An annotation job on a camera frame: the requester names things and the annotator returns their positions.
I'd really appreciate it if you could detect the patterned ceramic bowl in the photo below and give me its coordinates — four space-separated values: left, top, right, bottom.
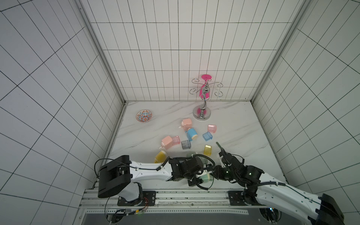
136 109 152 123

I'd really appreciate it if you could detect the pink pencil sharpener far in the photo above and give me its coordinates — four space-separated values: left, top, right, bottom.
179 118 193 132

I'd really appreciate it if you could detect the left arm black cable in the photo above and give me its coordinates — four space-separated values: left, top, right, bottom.
94 154 216 191

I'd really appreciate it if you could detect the light green pencil sharpener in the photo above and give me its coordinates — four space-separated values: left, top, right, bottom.
196 172 213 184

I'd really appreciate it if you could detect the yellow pencil sharpener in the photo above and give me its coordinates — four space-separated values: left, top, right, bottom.
154 150 167 163

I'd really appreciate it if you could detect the clear pink tray far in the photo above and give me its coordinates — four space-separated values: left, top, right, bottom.
208 124 217 133

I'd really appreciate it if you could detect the clear blue tray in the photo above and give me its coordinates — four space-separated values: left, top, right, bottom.
202 132 213 141

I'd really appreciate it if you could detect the blue pencil sharpener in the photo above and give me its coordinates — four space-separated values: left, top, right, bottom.
185 128 198 141

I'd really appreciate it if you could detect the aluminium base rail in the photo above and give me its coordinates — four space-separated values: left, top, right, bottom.
80 189 263 213

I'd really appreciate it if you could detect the clear grey tray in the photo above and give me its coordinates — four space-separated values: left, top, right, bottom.
181 140 191 150

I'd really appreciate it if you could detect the clear yellow tray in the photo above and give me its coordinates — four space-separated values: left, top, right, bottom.
203 145 212 156

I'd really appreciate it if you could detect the chrome jewelry stand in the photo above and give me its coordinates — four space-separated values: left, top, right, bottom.
189 74 223 121

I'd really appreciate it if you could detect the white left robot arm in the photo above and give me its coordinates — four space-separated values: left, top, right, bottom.
97 154 215 202

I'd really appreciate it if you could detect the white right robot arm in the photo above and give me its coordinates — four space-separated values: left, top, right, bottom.
213 148 345 225

